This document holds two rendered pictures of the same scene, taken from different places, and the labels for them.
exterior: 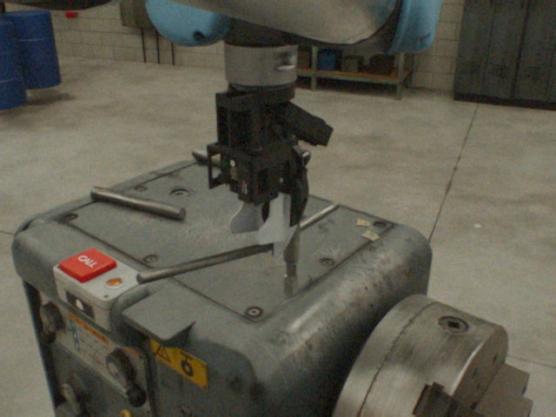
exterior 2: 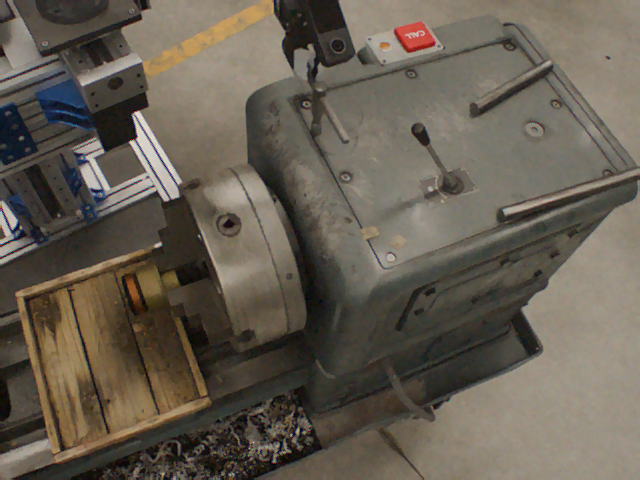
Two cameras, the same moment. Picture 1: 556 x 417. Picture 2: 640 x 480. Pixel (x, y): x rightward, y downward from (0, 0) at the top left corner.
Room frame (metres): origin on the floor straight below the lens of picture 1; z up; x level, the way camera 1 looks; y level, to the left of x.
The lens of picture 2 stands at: (0.87, -0.62, 2.08)
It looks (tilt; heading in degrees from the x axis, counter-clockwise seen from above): 61 degrees down; 111
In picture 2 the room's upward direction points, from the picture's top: 7 degrees clockwise
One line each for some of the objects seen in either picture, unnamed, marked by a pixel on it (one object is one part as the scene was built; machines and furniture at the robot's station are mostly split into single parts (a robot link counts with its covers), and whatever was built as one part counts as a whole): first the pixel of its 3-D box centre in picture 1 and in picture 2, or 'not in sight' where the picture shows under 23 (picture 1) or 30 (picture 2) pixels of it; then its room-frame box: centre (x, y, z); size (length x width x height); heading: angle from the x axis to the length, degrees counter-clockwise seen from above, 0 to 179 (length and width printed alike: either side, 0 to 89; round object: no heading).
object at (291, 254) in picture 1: (291, 256); (317, 110); (0.63, -0.02, 1.31); 0.02 x 0.02 x 0.12; 50
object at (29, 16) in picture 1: (32, 49); not in sight; (7.17, 3.05, 0.44); 0.59 x 0.59 x 0.88
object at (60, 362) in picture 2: not in sight; (110, 348); (0.40, -0.43, 0.89); 0.36 x 0.30 x 0.04; 140
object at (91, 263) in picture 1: (88, 267); (414, 38); (0.69, 0.27, 1.26); 0.06 x 0.06 x 0.02; 50
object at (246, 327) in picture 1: (218, 322); (423, 188); (0.82, 0.10, 1.06); 0.59 x 0.48 x 0.39; 50
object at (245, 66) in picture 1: (263, 64); not in sight; (0.59, 0.01, 1.57); 0.08 x 0.08 x 0.05
